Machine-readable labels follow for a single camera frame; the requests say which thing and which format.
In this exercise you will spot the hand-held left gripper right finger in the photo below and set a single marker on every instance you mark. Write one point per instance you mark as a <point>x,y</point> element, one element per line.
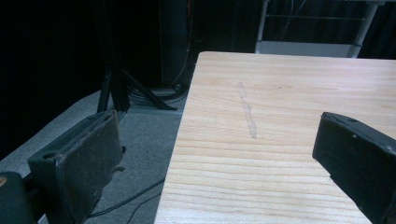
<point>358,161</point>

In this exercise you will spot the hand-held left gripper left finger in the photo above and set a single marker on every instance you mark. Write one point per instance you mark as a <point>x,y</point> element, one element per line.
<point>84,165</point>

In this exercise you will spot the black metal tripod stand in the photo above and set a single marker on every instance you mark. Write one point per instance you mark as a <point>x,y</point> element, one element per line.
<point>116,84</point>

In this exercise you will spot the clear tape strip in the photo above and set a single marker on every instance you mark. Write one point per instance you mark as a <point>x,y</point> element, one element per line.
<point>248,110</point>

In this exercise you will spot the white metal rack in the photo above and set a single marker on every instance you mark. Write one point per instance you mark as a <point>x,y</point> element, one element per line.
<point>311,48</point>

